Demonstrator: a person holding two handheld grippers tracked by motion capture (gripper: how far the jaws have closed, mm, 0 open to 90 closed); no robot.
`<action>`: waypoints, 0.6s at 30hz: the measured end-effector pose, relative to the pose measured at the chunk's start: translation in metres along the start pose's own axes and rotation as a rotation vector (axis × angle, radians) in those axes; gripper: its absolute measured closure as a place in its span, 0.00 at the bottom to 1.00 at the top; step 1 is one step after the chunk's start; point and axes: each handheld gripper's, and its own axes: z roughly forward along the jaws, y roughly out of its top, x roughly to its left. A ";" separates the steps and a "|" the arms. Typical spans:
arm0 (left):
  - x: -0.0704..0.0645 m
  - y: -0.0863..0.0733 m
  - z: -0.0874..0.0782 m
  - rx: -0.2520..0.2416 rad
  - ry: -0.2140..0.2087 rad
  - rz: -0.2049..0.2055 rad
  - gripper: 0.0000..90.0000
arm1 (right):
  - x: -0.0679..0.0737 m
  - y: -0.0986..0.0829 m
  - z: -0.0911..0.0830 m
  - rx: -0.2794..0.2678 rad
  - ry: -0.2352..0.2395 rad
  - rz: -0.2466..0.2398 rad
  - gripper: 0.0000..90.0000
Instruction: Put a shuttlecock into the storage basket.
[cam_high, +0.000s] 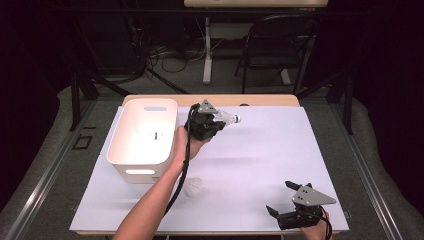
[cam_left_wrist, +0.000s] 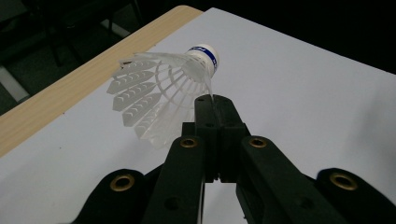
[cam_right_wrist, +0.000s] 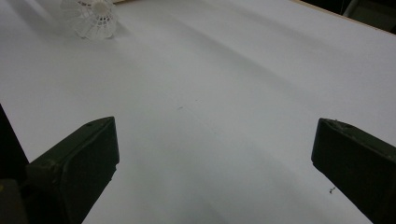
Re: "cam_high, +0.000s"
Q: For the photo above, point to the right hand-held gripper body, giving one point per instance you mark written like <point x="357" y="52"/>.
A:
<point x="308" y="205"/>

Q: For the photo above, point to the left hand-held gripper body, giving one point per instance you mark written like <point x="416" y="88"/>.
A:
<point x="203" y="125"/>

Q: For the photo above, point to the white shuttlecock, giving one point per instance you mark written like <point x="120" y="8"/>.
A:
<point x="194" y="187"/>
<point x="155" y="136"/>
<point x="228" y="117"/>

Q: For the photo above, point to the white plastic bin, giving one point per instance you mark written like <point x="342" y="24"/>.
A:
<point x="143" y="143"/>

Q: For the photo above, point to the person's right hand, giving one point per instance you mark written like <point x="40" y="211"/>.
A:
<point x="316" y="231"/>

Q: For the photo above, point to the person's left hand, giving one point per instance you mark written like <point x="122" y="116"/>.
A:
<point x="181" y="150"/>

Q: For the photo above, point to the wooden table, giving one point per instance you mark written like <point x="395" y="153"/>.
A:
<point x="226" y="100"/>

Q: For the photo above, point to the white board mat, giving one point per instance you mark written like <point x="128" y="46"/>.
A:
<point x="250" y="166"/>

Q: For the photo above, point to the white-legged desk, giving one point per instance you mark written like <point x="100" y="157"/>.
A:
<point x="207" y="50"/>

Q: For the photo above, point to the black folding chair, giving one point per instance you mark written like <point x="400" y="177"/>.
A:
<point x="278" y="60"/>

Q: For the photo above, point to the black metal stand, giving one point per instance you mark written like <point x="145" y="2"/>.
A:
<point x="75" y="100"/>
<point x="349" y="110"/>

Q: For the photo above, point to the metal floor rail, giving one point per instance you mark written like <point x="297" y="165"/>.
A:
<point x="50" y="170"/>
<point x="363" y="170"/>

